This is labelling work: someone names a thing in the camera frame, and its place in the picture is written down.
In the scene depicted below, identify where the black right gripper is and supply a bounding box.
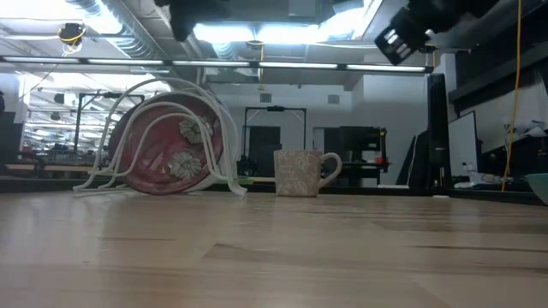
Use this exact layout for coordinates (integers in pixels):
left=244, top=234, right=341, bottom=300
left=373, top=4, right=434, bottom=67

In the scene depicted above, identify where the beige patterned mug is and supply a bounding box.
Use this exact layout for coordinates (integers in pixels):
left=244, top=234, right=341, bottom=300
left=273, top=149, right=343, bottom=198

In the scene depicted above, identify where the large teal plate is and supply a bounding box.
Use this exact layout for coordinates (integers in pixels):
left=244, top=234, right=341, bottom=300
left=524, top=172, right=548, bottom=206

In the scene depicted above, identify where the red floral plate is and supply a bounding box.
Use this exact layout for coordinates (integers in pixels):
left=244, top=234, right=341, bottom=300
left=117, top=94, right=225, bottom=196

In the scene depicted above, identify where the black equipment cabinet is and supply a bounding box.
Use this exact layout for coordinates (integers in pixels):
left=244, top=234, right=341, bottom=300
left=323, top=125, right=390, bottom=181

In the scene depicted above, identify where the white board panel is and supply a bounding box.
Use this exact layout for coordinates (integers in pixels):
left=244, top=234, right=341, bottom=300
left=447, top=110, right=480, bottom=179

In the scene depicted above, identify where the black hanging device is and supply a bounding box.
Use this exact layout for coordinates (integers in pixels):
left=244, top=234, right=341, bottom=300
left=57, top=22, right=87, bottom=57

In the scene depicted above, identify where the yellow cable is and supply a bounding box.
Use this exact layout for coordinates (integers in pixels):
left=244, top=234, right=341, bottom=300
left=501, top=0, right=524, bottom=193

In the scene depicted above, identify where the black gantry frame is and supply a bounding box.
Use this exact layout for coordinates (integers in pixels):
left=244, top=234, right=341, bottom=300
left=242, top=105, right=307, bottom=177

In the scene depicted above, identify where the white wire dish rack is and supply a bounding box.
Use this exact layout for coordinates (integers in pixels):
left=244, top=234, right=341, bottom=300
left=71, top=76, right=248, bottom=198

